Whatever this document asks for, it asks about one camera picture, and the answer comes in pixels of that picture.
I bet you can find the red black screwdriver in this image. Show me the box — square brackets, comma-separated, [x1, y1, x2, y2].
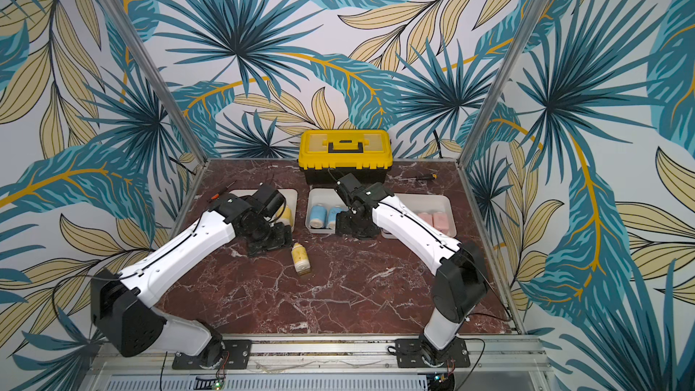
[208, 181, 235, 203]

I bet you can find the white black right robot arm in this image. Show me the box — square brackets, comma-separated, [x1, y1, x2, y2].
[335, 174, 489, 367]

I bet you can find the yellow black toolbox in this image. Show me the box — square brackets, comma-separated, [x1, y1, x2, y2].
[298, 130, 394, 186]

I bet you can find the white right storage tray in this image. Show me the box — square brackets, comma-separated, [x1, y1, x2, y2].
[372, 193, 457, 243]

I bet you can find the blue pencil sharpener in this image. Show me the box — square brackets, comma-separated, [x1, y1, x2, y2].
[309, 206, 328, 229]
[326, 206, 344, 231]

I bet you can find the pink pencil sharpener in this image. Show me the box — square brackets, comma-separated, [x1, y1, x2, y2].
[418, 213, 434, 227]
[432, 212, 451, 235]

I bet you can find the white middle storage tray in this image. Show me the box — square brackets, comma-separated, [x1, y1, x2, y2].
[305, 188, 367, 235]

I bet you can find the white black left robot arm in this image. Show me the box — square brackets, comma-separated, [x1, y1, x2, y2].
[90, 185, 292, 369]

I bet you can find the yellow pencil sharpener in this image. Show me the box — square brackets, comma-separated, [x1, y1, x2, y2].
[278, 206, 294, 228]
[291, 243, 311, 275]

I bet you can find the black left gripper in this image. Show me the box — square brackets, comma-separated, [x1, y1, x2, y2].
[243, 217, 294, 261]

